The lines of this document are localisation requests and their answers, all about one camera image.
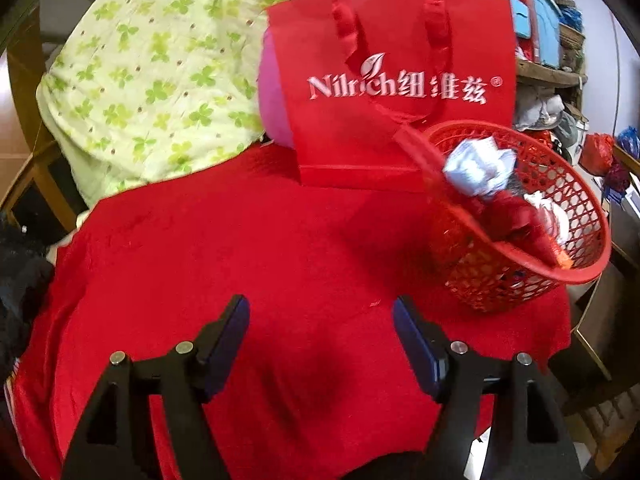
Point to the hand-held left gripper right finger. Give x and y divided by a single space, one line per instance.
415 350

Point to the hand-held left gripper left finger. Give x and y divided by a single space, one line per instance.
230 340

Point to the red plastic mesh basket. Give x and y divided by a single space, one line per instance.
480 275

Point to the red plastic bag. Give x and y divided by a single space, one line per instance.
515 225

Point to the orange packet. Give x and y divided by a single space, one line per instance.
564 261

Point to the white tissue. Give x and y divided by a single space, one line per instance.
550 217
477 167

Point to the red blanket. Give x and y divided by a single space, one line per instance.
250 250

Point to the dark clothes pile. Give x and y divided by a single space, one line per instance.
20 280

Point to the pink pillow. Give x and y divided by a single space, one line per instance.
275 100

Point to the green clover print quilt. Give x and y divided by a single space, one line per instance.
150 85

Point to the orange plastic bag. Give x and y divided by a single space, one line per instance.
597 152

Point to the white sack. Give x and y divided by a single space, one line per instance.
545 107

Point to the blue plastic bag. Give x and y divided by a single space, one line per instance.
629 141

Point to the wooden table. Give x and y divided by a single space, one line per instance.
550 76

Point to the red paper gift bag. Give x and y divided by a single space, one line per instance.
400 35

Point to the woven wicker basket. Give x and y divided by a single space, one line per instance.
570 47

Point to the wooden furniture frame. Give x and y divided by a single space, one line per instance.
600 340

